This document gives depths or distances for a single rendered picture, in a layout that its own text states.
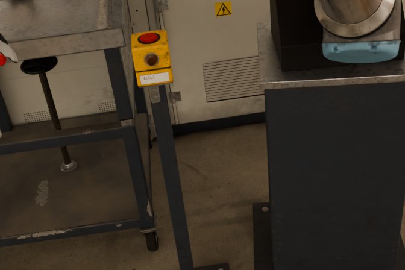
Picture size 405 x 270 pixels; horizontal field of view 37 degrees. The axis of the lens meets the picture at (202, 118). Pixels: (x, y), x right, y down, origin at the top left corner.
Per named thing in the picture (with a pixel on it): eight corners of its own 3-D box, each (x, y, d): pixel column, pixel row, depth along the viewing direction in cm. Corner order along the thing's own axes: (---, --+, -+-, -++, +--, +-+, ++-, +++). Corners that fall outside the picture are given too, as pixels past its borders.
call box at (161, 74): (173, 84, 136) (167, 44, 130) (138, 89, 136) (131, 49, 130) (171, 66, 143) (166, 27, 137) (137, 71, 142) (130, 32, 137)
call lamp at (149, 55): (160, 68, 132) (158, 54, 130) (144, 70, 132) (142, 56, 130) (160, 65, 133) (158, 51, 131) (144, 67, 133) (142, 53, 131)
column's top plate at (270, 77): (397, 18, 166) (398, 12, 165) (426, 81, 140) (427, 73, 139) (257, 28, 170) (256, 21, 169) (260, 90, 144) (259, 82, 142)
